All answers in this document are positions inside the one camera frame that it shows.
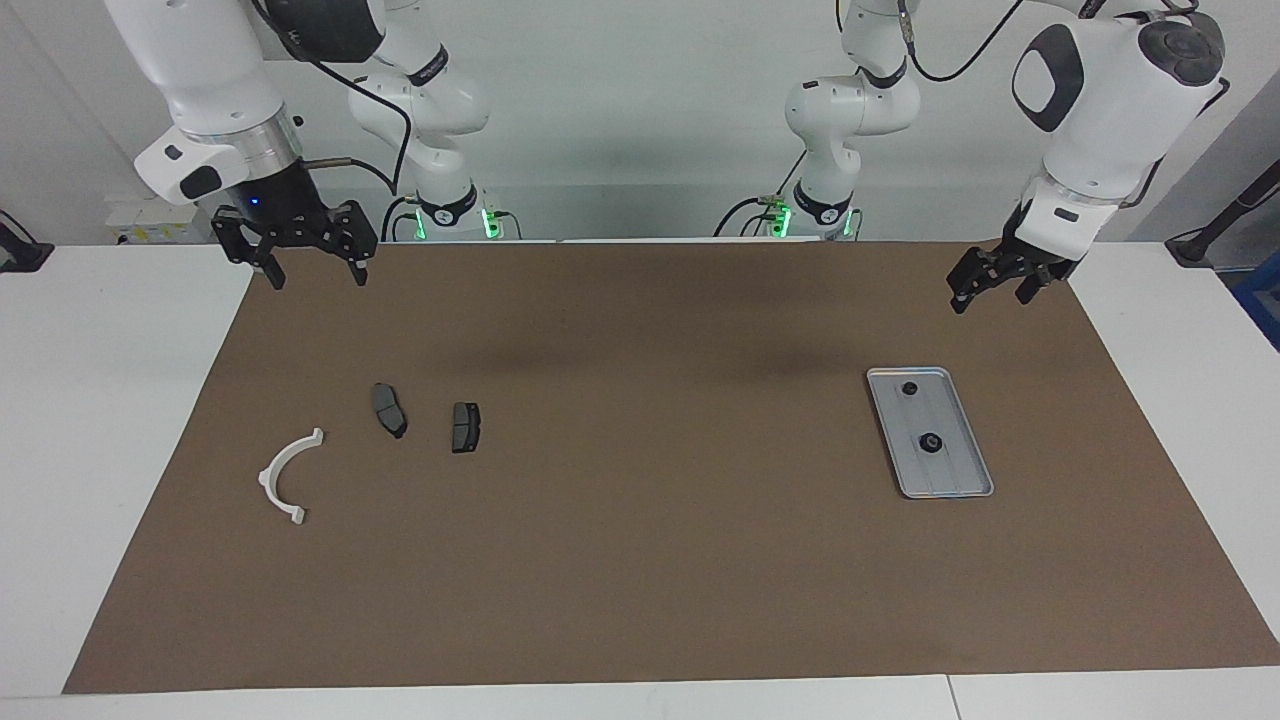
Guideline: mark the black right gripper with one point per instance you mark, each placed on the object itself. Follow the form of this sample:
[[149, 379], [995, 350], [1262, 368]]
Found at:
[[275, 205]]

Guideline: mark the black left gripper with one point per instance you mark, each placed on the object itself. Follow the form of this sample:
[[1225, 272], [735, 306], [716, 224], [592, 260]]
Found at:
[[1020, 260]]

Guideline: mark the large black bearing gear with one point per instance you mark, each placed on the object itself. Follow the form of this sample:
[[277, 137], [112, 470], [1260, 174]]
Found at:
[[930, 443]]

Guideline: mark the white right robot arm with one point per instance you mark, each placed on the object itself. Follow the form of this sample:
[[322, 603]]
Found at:
[[210, 70]]

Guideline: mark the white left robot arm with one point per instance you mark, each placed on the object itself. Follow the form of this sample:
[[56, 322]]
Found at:
[[1110, 110]]

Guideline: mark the silver metal tray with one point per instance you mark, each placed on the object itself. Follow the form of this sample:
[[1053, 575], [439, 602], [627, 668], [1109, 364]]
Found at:
[[950, 475]]

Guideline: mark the dark grey curved brake pad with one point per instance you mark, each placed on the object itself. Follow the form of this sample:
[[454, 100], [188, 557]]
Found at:
[[388, 408]]

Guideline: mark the white power strip box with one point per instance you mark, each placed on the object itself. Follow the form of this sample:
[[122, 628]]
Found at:
[[150, 222]]

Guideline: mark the dark grey rectangular brake pad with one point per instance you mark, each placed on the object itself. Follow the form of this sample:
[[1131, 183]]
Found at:
[[466, 428]]

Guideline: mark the blue crate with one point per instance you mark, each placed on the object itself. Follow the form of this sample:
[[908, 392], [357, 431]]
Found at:
[[1262, 305]]

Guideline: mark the black table clamp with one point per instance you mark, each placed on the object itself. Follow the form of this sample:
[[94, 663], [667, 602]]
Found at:
[[22, 252]]

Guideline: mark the brown table mat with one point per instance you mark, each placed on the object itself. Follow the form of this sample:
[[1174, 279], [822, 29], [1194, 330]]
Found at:
[[650, 600]]

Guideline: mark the white curved plastic bracket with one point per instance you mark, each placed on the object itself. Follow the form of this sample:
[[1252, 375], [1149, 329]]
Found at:
[[272, 490]]

